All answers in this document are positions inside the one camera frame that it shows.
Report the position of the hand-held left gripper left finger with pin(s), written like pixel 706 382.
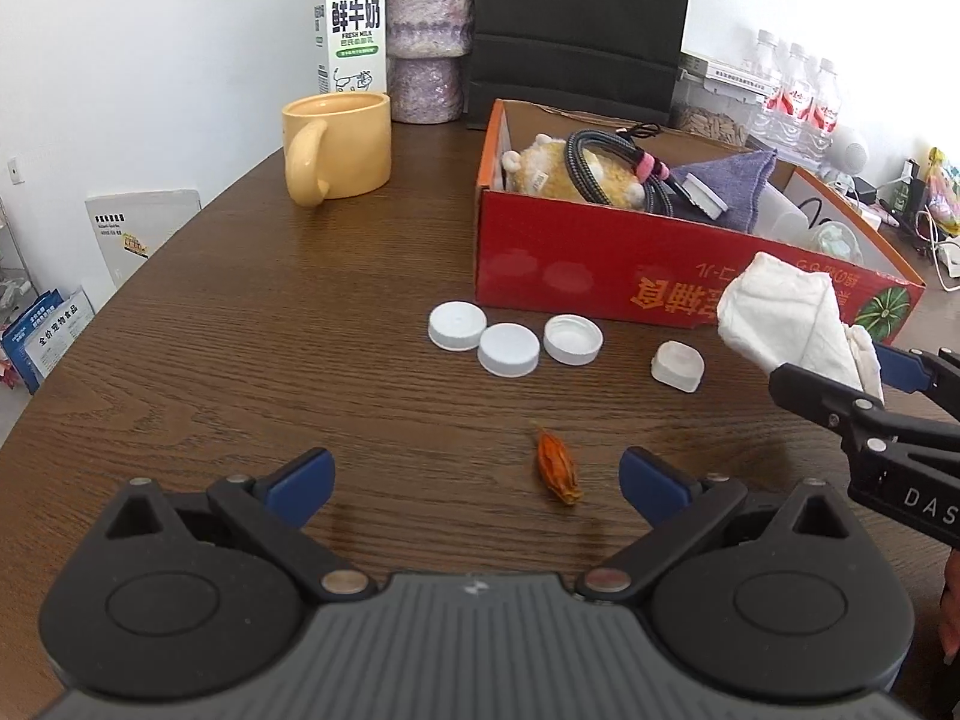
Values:
pixel 304 487

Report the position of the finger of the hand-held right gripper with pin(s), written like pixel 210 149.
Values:
pixel 900 369
pixel 817 394

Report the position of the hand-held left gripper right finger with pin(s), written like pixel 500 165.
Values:
pixel 652 484

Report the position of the white cloth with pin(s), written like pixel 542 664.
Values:
pixel 780 307

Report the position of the iridescent plastic bag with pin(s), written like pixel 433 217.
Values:
pixel 832 244

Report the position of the translucent plastic container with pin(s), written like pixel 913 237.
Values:
pixel 780 221

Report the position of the purple fabric pouch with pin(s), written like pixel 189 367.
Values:
pixel 739 180

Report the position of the red cardboard box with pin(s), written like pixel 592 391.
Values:
pixel 562 262

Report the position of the yellow white plush toy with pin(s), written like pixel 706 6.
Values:
pixel 555 172

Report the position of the dried orange flower bud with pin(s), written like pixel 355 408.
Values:
pixel 555 465

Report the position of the white square cap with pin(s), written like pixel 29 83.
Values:
pixel 677 366

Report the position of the white round bottle cap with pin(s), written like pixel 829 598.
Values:
pixel 508 351
pixel 572 339
pixel 456 326

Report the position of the black power adapter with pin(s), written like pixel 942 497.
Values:
pixel 868 189

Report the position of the yellow pink snack bag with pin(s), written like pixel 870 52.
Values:
pixel 943 191

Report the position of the white robot figure speaker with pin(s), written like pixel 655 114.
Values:
pixel 849 150

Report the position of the clear water bottle red label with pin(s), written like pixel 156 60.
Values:
pixel 766 82
pixel 821 109
pixel 793 97

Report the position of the clear seed container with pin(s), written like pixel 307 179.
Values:
pixel 709 124

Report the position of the blue printed boxes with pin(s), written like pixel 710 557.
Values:
pixel 45 337

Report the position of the white cardboard box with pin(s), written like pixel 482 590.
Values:
pixel 142 232

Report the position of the flat white red carton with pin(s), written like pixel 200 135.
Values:
pixel 720 71

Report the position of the yellow ceramic mug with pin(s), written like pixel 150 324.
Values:
pixel 345 150

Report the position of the black paper bag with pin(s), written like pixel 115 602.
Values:
pixel 570 15

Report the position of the white green milk carton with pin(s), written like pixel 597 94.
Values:
pixel 352 22

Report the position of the purple speckled vase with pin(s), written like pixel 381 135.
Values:
pixel 427 30

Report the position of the white wall outlet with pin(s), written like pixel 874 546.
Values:
pixel 14 169

